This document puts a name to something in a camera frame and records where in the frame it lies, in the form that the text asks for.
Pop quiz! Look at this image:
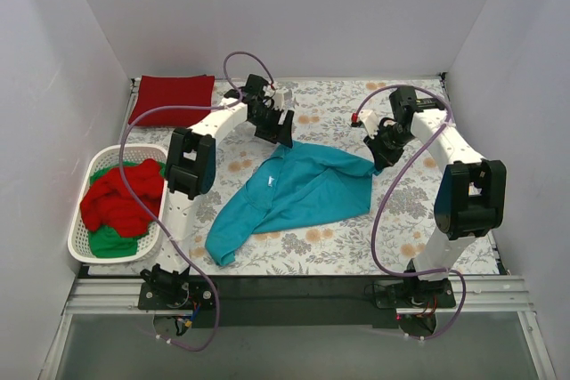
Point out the teal t shirt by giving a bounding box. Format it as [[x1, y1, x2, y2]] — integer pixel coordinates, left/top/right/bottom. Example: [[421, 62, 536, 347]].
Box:
[[205, 141, 379, 266]]

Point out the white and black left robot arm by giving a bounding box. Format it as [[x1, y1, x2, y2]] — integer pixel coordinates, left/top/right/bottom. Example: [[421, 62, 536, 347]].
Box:
[[141, 74, 294, 309]]

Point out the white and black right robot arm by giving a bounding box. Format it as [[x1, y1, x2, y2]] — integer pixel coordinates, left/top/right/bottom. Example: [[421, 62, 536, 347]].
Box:
[[351, 85, 507, 309]]

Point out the folded red t shirt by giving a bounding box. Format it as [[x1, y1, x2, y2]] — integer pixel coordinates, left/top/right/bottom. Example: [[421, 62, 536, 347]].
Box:
[[128, 75, 215, 127]]

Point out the white plastic laundry basket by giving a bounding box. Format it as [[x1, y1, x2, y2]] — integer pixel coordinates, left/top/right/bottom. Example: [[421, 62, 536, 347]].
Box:
[[68, 144, 167, 264]]

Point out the crumpled red t shirt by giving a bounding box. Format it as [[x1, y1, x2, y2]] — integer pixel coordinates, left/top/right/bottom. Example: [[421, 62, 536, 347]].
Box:
[[79, 158, 164, 239]]

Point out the crumpled green t shirt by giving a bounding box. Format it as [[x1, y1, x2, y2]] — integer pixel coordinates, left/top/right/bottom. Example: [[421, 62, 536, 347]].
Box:
[[87, 159, 168, 260]]

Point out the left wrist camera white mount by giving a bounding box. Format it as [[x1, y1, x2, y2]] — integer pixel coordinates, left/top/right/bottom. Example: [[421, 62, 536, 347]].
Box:
[[269, 88, 293, 110]]

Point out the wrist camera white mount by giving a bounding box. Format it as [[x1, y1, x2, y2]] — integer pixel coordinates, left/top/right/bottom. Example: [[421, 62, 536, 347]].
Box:
[[269, 88, 293, 110], [351, 109, 380, 138]]

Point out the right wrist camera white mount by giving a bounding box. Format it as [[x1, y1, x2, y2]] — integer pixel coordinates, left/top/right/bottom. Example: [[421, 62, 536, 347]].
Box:
[[351, 109, 380, 138]]

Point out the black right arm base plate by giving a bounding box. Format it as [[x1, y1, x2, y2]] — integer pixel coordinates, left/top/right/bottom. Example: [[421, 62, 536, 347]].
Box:
[[369, 277, 456, 309]]

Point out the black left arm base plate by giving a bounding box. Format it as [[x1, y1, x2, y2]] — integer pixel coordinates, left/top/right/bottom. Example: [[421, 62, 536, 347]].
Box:
[[137, 268, 216, 311]]

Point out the aluminium frame rail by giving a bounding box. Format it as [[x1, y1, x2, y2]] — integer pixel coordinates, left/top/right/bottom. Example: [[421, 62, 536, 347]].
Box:
[[41, 276, 556, 379]]

